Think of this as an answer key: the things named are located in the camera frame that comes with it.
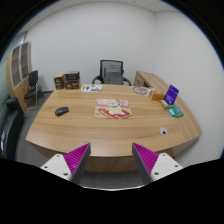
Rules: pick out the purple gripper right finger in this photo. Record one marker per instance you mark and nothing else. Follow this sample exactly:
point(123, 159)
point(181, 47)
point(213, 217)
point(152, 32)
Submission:
point(153, 166)

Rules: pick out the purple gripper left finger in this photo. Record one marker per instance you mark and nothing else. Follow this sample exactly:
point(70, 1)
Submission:
point(70, 166)

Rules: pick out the black computer mouse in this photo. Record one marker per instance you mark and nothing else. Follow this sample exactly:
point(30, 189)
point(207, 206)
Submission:
point(61, 111)

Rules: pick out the colourful illustrated mouse pad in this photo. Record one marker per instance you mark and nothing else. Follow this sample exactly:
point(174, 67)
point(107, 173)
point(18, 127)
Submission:
point(112, 108)

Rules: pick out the blue card pack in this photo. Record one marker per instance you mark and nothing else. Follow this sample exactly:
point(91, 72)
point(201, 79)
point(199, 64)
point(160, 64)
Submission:
point(171, 112)

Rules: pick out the green card pack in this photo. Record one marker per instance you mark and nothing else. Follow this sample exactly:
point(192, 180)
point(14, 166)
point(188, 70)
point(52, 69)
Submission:
point(176, 110)

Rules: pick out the yellow small box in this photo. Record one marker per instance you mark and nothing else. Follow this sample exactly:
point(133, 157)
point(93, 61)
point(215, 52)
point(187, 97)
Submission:
point(164, 104)

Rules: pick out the orange cardboard box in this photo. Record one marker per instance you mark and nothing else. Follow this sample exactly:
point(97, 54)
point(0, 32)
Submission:
point(156, 96)

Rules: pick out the purple standing card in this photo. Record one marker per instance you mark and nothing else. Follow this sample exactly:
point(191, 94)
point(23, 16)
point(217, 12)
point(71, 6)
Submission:
point(171, 95)

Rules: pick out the black leather armchair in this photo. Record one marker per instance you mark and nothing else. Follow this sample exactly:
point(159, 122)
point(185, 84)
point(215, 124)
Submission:
point(12, 119)

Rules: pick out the round grey coaster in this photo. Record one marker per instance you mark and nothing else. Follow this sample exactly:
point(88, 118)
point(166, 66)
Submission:
point(140, 90)

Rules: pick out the white green leaflet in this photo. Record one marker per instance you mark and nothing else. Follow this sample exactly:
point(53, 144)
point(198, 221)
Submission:
point(91, 88)

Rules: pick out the black visitor chair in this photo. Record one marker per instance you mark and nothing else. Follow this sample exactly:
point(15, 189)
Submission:
point(33, 89)

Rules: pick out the small dark cardboard box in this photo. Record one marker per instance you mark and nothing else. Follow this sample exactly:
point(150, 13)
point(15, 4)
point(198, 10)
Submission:
point(59, 81)

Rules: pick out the large dark cardboard box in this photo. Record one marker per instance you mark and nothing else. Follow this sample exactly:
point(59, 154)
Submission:
point(72, 80)

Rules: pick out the wooden side cabinet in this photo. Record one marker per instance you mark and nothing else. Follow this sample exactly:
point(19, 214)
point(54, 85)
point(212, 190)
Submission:
point(145, 79)

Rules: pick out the black mesh office chair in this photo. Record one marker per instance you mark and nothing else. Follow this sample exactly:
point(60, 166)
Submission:
point(111, 72)

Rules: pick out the white desk cable grommet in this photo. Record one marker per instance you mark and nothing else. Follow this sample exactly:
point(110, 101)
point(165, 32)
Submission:
point(163, 131)

